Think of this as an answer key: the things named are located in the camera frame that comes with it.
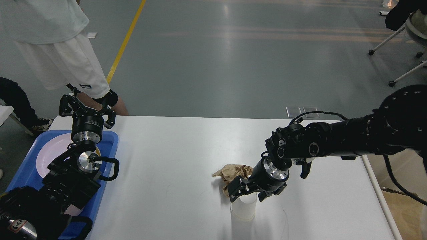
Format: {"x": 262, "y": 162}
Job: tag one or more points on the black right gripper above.
{"x": 266, "y": 178}

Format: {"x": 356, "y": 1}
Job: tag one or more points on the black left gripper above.
{"x": 85, "y": 127}

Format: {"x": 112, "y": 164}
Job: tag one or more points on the white paper cup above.
{"x": 244, "y": 207}

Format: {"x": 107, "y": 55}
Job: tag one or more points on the brown paper ball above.
{"x": 229, "y": 172}

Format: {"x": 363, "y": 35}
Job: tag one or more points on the pink plate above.
{"x": 56, "y": 143}

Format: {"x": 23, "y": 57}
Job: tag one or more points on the pink mug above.
{"x": 73, "y": 211}

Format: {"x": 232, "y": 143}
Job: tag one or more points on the brown paper bag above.
{"x": 406, "y": 213}

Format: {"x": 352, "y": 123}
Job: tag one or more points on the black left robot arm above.
{"x": 73, "y": 179}

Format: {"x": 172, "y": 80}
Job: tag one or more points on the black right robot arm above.
{"x": 399, "y": 123}

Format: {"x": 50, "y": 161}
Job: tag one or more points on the yellow plate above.
{"x": 97, "y": 151}

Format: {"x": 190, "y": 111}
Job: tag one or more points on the person in dark trousers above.
{"x": 13, "y": 95}

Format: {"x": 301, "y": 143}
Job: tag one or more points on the small white side table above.
{"x": 6, "y": 111}

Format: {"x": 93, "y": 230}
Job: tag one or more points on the person in white shorts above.
{"x": 50, "y": 35}

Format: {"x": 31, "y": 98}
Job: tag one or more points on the metal floor plates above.
{"x": 293, "y": 112}

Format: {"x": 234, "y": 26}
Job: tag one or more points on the blue plastic tray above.
{"x": 27, "y": 175}

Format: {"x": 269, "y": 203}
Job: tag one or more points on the beige plastic bin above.
{"x": 409, "y": 171}

